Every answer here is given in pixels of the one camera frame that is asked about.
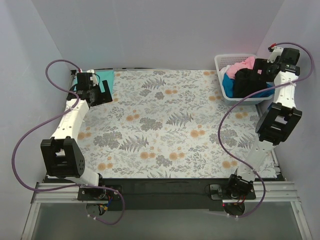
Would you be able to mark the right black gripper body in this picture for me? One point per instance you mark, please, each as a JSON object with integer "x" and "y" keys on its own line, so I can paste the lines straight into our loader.
{"x": 261, "y": 69}

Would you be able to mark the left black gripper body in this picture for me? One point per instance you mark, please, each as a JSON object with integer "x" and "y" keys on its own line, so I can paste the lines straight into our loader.
{"x": 100, "y": 95}

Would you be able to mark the black t shirt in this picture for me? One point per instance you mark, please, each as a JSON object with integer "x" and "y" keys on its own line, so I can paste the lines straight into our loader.
{"x": 245, "y": 85}

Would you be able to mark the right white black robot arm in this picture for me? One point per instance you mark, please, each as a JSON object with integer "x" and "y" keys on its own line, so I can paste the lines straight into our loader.
{"x": 276, "y": 124}

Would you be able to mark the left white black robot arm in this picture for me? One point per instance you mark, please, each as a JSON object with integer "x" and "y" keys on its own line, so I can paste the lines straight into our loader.
{"x": 61, "y": 154}

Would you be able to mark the pink t shirt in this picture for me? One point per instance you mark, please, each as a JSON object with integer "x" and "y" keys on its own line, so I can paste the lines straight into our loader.
{"x": 246, "y": 64}

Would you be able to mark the folded teal t shirt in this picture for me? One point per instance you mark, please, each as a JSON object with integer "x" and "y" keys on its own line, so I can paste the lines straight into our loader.
{"x": 98, "y": 84}

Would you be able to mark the blue t shirt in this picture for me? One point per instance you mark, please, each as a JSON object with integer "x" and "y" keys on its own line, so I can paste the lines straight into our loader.
{"x": 228, "y": 85}

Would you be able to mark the white garment in basket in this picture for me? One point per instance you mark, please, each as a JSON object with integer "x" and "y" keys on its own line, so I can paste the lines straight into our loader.
{"x": 224, "y": 70}

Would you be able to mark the white plastic basket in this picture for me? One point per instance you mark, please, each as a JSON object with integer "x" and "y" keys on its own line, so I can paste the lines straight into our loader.
{"x": 223, "y": 60}

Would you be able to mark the floral table cloth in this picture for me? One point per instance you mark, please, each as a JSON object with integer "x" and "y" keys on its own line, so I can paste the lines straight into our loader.
{"x": 166, "y": 124}

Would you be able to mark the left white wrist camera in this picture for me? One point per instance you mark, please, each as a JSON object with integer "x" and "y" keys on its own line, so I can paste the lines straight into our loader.
{"x": 94, "y": 78}

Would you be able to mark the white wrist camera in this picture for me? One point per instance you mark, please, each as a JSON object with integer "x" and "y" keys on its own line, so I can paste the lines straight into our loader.
{"x": 94, "y": 78}
{"x": 275, "y": 52}

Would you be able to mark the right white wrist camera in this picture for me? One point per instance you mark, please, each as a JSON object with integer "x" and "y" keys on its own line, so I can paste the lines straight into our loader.
{"x": 275, "y": 52}

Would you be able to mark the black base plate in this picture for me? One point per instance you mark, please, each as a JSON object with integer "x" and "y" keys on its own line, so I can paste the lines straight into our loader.
{"x": 165, "y": 193}

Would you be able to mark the aluminium frame rail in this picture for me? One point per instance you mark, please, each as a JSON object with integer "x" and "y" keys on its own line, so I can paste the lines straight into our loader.
{"x": 275, "y": 214}

